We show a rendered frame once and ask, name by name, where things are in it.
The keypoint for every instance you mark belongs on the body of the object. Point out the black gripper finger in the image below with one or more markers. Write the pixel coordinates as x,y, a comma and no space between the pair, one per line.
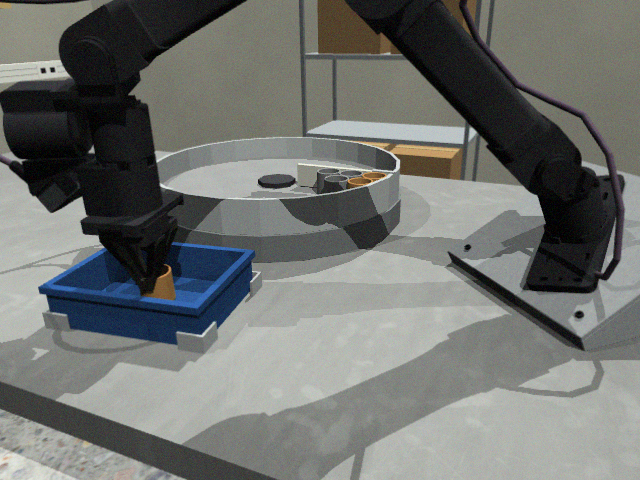
116,246
137,257

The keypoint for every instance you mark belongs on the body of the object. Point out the blue plastic tray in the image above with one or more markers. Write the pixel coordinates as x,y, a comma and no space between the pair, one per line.
209,277

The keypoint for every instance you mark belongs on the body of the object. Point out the grey metal bushing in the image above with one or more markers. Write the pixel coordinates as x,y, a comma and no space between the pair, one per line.
351,173
320,177
330,187

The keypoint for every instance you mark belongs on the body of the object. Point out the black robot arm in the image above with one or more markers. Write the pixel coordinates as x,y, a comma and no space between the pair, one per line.
45,123

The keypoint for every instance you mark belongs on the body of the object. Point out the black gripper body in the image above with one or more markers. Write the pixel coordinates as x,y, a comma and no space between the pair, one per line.
142,213

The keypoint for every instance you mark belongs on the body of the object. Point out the bronze bushing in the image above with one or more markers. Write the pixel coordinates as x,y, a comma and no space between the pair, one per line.
374,176
358,182
164,286

